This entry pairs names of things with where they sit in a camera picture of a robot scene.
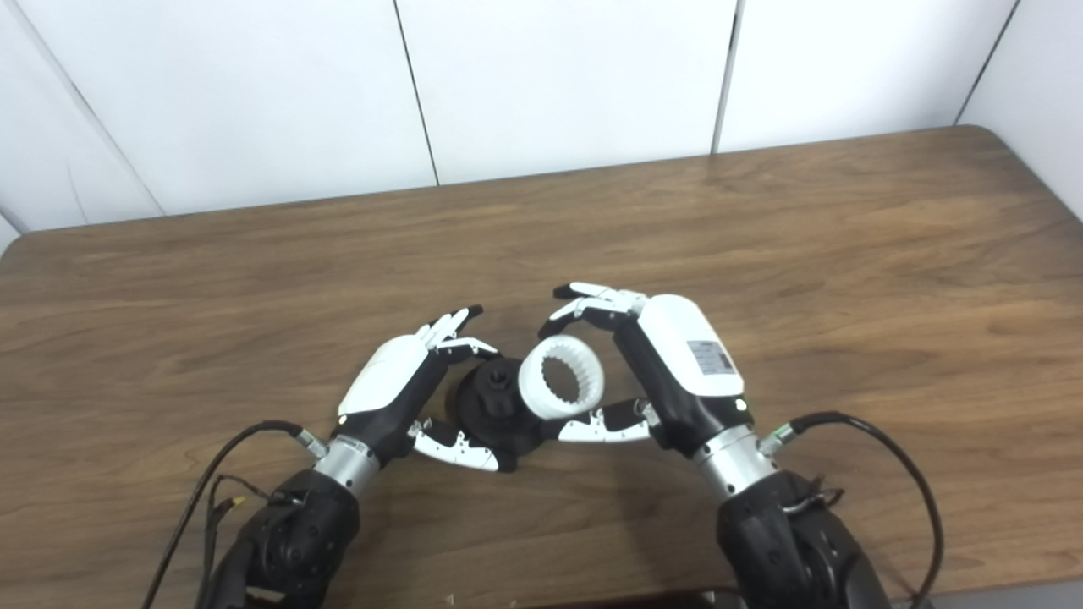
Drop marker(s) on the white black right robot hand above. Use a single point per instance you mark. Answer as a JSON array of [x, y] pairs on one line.
[[685, 355]]

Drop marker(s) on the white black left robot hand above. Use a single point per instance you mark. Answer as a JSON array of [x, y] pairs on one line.
[[385, 385]]

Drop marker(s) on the round black plastic part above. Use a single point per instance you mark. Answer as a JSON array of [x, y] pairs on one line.
[[491, 414]]

